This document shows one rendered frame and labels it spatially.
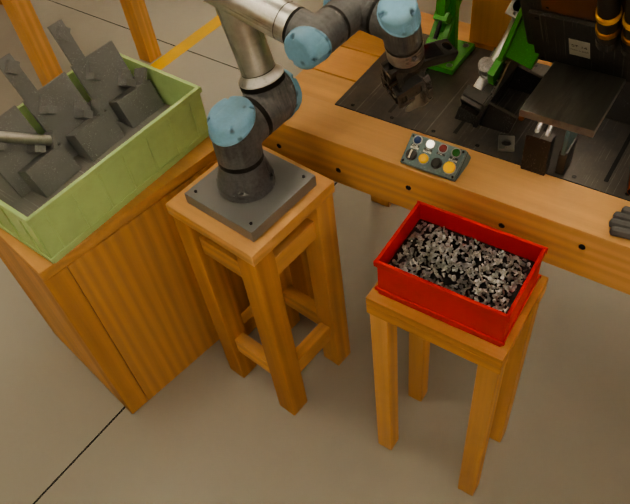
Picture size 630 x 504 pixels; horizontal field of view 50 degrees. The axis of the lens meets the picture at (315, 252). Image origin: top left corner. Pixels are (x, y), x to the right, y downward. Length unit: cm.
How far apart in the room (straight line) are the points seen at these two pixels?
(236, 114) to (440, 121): 57
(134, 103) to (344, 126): 64
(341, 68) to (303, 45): 88
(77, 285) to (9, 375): 88
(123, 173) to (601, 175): 122
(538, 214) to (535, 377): 91
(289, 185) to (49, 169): 67
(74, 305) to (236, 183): 62
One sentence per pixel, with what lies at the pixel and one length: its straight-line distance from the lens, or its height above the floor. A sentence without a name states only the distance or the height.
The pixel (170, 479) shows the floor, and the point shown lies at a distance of 233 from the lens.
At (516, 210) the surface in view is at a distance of 164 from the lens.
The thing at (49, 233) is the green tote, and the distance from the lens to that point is 182.
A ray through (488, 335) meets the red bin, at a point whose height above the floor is 82.
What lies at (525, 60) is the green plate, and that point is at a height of 112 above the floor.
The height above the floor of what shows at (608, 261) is 84.
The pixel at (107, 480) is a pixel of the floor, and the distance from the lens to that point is 240.
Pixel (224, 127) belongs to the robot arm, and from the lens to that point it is 158.
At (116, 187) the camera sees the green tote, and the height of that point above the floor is 86.
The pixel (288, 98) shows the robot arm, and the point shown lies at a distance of 168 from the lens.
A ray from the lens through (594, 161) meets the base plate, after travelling 178.
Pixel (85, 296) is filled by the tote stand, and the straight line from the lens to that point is 200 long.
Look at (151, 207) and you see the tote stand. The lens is 197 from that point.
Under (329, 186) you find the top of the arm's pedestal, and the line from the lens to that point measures 176.
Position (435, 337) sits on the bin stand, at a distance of 154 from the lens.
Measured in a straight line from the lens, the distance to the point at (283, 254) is 176.
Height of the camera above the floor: 206
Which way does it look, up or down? 49 degrees down
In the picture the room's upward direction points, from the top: 9 degrees counter-clockwise
